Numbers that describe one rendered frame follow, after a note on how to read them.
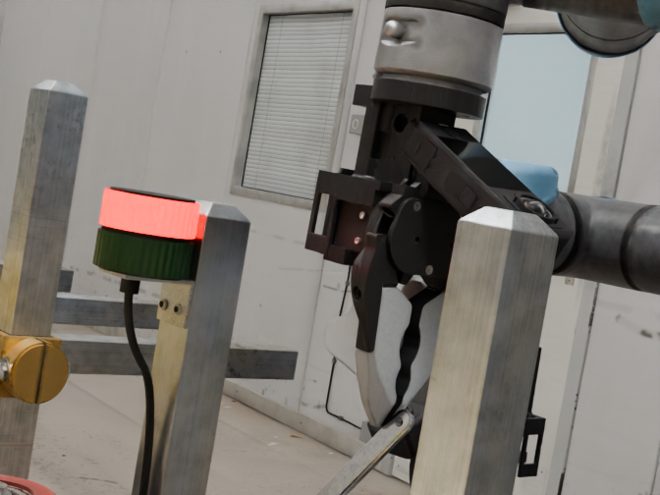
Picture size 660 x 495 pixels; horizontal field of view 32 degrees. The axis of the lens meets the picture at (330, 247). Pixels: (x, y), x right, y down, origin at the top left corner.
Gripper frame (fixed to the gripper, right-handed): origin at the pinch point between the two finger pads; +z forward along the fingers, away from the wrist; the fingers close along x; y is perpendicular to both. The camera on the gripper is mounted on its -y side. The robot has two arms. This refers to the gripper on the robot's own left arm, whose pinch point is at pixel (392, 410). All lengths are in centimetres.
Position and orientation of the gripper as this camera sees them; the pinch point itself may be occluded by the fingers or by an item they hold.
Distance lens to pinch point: 72.3
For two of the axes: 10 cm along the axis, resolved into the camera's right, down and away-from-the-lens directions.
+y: -6.2, -1.7, 7.7
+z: -1.8, 9.8, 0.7
